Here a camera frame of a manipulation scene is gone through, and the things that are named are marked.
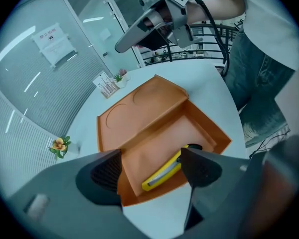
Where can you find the yellow utility knife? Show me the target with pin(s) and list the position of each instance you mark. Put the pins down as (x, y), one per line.
(164, 173)

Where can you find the white printed notice sheet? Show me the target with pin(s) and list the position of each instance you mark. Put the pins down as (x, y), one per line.
(57, 51)

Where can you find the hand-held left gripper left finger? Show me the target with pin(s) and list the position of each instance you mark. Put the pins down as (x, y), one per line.
(64, 195)

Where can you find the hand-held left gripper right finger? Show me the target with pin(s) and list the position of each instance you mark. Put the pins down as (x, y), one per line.
(201, 170)

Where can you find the orange leather desk organizer tray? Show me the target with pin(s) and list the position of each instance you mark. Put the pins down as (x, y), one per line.
(144, 113)

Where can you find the printed card stand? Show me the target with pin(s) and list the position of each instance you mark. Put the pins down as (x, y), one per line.
(105, 84)

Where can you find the green succulent pot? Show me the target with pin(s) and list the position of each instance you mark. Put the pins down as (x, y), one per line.
(119, 80)

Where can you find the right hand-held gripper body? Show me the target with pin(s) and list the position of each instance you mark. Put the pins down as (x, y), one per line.
(177, 16)

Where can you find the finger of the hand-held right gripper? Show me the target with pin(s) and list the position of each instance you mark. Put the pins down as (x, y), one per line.
(152, 41)
(129, 38)

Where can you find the white sign with camera icon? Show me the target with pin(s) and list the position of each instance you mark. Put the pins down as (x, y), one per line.
(48, 35)

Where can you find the orange flower potted plant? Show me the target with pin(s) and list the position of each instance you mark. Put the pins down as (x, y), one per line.
(58, 144)

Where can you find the person's white shirt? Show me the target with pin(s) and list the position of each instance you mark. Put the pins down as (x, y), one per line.
(269, 21)

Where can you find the person's right forearm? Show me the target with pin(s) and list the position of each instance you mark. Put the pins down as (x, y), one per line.
(214, 9)

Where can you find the pink succulent pot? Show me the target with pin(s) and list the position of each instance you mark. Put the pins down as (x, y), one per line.
(123, 72)

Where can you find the person's blue jeans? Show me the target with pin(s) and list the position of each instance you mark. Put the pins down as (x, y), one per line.
(259, 88)

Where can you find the person's right hand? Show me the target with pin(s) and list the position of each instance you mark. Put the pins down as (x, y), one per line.
(167, 18)

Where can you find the black metal railing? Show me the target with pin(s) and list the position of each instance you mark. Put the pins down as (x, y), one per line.
(170, 53)

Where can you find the small white paper sheet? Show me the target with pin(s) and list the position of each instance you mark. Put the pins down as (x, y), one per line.
(105, 34)

